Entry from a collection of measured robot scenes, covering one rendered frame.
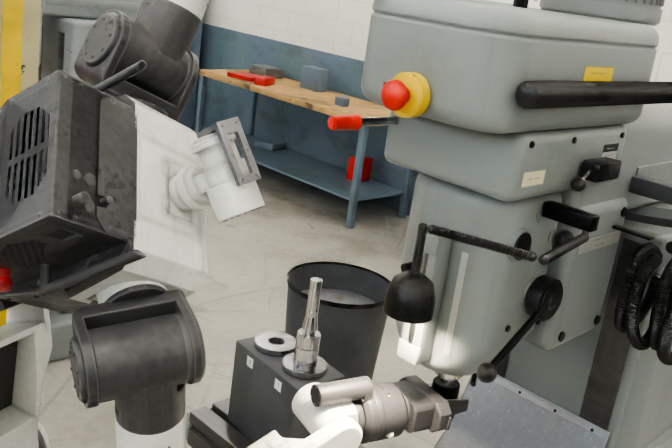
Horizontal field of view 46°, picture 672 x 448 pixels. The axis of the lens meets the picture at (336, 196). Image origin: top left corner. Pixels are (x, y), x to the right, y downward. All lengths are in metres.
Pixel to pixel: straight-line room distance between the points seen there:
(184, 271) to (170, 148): 0.18
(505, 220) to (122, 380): 0.57
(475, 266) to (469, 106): 0.28
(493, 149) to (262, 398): 0.77
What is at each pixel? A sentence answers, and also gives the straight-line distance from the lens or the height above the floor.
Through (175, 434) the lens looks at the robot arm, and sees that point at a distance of 1.08.
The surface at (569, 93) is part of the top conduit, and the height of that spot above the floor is 1.79.
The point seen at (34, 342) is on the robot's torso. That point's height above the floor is 1.25.
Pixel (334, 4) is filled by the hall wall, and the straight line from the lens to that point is 7.37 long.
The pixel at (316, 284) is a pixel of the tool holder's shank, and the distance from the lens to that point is 1.50.
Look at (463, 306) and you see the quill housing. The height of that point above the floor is 1.45.
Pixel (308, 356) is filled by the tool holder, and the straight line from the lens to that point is 1.55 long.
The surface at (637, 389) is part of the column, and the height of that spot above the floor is 1.21.
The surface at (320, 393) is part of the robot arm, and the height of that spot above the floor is 1.30.
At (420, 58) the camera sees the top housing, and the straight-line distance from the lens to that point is 1.05.
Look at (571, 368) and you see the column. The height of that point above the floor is 1.21.
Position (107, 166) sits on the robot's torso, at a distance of 1.02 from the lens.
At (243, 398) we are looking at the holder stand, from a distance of 1.69.
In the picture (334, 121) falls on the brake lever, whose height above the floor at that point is 1.70.
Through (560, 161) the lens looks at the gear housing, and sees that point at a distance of 1.19.
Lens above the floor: 1.90
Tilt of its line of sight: 16 degrees down
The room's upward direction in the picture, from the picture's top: 8 degrees clockwise
